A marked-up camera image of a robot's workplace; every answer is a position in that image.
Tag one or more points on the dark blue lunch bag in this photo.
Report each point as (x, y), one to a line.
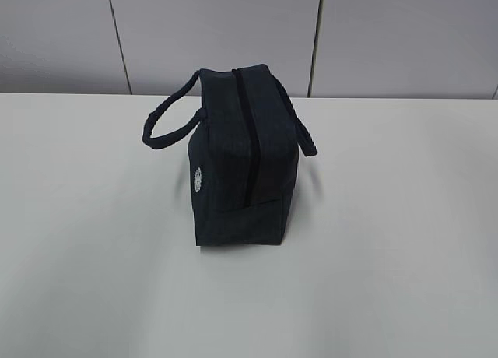
(244, 145)

